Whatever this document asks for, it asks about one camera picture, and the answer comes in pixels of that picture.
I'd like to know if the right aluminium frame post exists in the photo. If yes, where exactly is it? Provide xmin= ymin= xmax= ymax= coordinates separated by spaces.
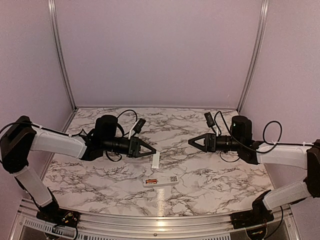
xmin=236 ymin=0 xmax=270 ymax=113

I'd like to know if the white battery compartment cover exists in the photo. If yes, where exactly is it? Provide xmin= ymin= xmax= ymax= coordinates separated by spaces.
xmin=151 ymin=152 xmax=160 ymax=169

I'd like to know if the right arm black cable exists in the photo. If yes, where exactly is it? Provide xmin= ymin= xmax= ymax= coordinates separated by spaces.
xmin=262 ymin=120 xmax=284 ymax=146

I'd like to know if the front aluminium rail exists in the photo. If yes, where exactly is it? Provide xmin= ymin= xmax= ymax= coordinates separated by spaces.
xmin=9 ymin=199 xmax=301 ymax=240

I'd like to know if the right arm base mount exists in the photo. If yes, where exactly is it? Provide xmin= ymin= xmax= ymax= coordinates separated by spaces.
xmin=230 ymin=210 xmax=275 ymax=229

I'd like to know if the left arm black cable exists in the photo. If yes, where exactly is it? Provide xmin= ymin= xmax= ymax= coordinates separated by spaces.
xmin=116 ymin=108 xmax=139 ymax=126

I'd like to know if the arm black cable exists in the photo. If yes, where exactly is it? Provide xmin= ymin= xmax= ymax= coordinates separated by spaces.
xmin=262 ymin=120 xmax=284 ymax=146
xmin=116 ymin=108 xmax=139 ymax=126

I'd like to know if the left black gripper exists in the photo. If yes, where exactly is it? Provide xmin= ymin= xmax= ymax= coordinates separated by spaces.
xmin=102 ymin=136 xmax=157 ymax=158

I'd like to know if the white remote control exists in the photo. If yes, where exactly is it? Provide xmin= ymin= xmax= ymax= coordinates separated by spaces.
xmin=142 ymin=176 xmax=179 ymax=188

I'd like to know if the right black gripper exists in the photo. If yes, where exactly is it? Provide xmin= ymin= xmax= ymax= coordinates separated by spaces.
xmin=188 ymin=133 xmax=242 ymax=153

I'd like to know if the aluminium frame post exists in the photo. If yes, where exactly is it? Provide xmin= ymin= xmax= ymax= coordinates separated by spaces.
xmin=236 ymin=0 xmax=270 ymax=113
xmin=48 ymin=0 xmax=77 ymax=111

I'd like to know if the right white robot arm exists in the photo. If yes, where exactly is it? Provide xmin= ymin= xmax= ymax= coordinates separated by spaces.
xmin=188 ymin=115 xmax=320 ymax=224

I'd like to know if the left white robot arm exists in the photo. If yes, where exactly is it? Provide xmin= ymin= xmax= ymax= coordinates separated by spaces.
xmin=0 ymin=115 xmax=157 ymax=223

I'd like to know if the orange AA battery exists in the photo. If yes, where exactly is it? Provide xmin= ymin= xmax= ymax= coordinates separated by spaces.
xmin=145 ymin=179 xmax=158 ymax=182

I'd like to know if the left aluminium frame post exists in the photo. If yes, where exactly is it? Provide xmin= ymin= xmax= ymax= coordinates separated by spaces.
xmin=48 ymin=0 xmax=77 ymax=111

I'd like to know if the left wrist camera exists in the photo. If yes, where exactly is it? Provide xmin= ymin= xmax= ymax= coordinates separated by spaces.
xmin=128 ymin=118 xmax=146 ymax=139

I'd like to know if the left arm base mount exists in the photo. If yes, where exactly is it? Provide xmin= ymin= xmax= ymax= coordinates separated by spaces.
xmin=36 ymin=208 xmax=80 ymax=228

